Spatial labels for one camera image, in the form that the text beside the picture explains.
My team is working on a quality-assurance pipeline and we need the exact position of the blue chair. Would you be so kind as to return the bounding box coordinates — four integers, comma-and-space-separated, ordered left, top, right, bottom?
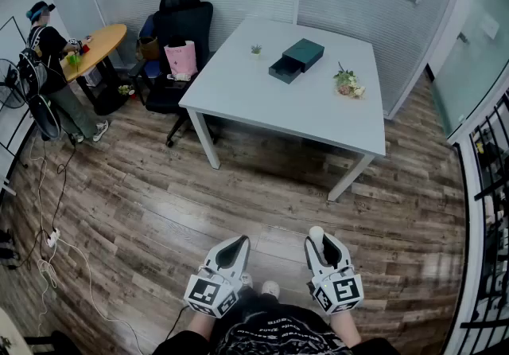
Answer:
138, 14, 165, 78

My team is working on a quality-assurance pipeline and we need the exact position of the grey plastic storage bin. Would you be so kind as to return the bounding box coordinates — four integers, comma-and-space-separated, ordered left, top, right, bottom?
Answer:
80, 66, 103, 88

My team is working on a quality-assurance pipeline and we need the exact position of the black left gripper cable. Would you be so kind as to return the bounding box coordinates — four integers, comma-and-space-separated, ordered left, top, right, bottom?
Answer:
164, 304, 191, 343

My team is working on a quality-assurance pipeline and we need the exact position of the black office chair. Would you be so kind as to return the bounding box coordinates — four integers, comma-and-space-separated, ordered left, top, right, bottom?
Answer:
127, 0, 220, 148

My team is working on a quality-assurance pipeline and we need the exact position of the brown bag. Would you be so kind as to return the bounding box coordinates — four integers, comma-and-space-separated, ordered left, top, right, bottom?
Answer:
136, 36, 161, 61

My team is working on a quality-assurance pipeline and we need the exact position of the black standing fan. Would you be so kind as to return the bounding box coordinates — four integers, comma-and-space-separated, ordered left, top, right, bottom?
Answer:
0, 58, 29, 110

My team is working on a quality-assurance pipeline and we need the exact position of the person's left forearm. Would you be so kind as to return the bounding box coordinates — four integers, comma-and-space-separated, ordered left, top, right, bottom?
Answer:
185, 307, 224, 347

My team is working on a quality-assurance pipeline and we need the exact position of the artificial flower bouquet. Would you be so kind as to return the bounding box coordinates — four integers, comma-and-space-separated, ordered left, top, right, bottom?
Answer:
332, 61, 367, 100

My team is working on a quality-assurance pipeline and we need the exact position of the white floor cable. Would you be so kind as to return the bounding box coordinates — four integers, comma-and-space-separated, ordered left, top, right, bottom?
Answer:
29, 138, 145, 355

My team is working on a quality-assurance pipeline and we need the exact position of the person's black printed shirt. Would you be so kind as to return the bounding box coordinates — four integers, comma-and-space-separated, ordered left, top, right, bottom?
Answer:
152, 292, 400, 355

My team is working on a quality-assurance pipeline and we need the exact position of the white table leg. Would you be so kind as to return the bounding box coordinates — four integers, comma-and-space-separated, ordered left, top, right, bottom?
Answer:
326, 153, 375, 203
186, 107, 221, 170

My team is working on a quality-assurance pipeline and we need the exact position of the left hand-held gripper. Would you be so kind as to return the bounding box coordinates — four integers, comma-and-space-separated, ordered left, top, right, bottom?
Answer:
183, 236, 251, 319

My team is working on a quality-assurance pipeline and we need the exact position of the small white paper sign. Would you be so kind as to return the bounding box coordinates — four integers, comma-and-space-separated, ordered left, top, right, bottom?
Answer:
480, 12, 500, 41

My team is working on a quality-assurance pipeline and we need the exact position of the pink paper bag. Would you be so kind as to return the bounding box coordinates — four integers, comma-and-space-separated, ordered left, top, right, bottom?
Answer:
164, 39, 199, 78

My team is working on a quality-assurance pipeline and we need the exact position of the person's right forearm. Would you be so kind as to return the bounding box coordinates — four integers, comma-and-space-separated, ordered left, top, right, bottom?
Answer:
328, 307, 363, 349

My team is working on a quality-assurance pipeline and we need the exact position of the black metal rack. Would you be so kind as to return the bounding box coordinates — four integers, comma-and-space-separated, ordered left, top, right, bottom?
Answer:
456, 93, 509, 355

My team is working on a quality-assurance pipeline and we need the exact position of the dark green drawer box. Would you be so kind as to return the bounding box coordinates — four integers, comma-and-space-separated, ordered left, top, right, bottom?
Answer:
268, 37, 325, 85

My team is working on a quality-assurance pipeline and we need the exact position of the black round stool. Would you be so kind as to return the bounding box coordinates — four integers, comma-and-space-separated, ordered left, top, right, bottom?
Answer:
27, 94, 63, 142

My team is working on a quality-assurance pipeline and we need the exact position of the black floor cable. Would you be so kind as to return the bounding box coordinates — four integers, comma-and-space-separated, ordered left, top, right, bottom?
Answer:
7, 141, 77, 271

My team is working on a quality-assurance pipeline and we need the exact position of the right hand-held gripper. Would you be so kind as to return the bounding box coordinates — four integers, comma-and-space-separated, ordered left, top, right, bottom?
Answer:
304, 231, 365, 315

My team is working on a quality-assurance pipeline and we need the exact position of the round wooden table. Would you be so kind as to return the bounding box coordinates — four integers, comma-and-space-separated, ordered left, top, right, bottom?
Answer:
59, 23, 129, 116

